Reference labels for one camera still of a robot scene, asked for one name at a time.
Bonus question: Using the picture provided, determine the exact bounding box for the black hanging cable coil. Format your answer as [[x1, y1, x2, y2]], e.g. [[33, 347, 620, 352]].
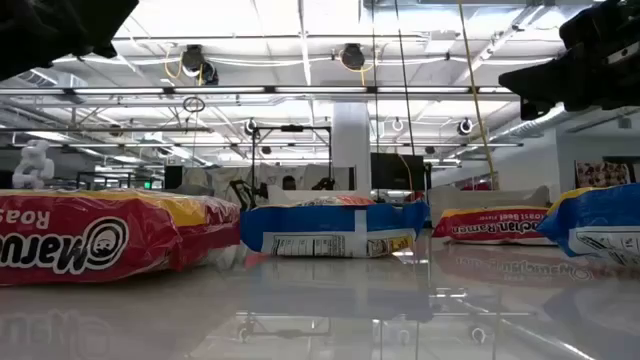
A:
[[181, 95, 207, 114]]

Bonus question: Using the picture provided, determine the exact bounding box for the white plastic bin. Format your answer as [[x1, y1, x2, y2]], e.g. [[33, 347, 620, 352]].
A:
[[266, 183, 374, 207]]

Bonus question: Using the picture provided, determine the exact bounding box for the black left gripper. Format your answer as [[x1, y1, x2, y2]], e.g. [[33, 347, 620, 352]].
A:
[[0, 0, 140, 81]]

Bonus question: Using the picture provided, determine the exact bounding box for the pale grey plastic bin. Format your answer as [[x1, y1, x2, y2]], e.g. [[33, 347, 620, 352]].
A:
[[428, 184, 551, 229]]

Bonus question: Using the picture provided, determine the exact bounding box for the black aluminium rig frame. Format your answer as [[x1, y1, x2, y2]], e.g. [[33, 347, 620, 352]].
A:
[[251, 124, 334, 194]]

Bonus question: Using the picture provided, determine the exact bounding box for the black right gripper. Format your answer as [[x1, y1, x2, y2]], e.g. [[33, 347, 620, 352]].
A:
[[499, 0, 640, 121]]

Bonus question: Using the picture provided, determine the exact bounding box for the black ceiling cable reel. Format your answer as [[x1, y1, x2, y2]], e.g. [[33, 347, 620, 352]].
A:
[[179, 43, 221, 86], [339, 42, 367, 71]]

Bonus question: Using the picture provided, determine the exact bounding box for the long ceiling light bar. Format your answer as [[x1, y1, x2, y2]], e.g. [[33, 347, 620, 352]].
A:
[[0, 85, 524, 97]]

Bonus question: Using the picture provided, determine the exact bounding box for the black monitor screen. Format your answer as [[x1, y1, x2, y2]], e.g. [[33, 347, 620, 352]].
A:
[[370, 152, 427, 192]]

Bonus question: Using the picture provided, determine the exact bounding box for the patterned wall picture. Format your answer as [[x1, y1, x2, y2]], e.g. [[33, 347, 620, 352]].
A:
[[574, 159, 632, 189]]

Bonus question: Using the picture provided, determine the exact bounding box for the black speaker box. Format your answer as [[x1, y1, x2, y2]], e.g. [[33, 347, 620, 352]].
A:
[[163, 164, 184, 190]]

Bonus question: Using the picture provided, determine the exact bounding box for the yellow power cable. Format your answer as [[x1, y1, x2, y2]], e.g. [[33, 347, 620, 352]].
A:
[[456, 0, 499, 191]]

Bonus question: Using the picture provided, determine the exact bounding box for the blue soy sauce ramen packet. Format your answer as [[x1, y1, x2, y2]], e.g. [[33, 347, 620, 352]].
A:
[[239, 199, 431, 259], [536, 182, 640, 269]]

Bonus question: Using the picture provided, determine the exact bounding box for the red roast beef ramen packet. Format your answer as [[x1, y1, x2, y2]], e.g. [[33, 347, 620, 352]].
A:
[[0, 188, 242, 287], [432, 206, 557, 246]]

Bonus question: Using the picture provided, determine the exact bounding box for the silver ventilation duct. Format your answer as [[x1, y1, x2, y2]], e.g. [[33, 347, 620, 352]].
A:
[[12, 67, 89, 104], [487, 107, 574, 144]]

